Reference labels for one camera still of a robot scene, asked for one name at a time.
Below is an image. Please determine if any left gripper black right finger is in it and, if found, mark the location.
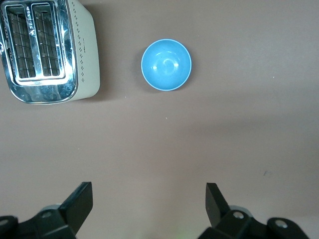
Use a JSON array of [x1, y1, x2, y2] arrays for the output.
[[198, 183, 310, 239]]

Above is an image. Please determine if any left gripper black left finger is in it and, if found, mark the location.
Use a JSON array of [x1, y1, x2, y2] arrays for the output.
[[0, 182, 94, 239]]

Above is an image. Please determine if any blue bowl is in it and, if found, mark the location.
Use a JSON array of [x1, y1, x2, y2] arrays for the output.
[[141, 38, 192, 92]]

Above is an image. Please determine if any cream and chrome toaster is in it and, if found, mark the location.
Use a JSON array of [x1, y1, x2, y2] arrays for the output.
[[0, 0, 101, 105]]

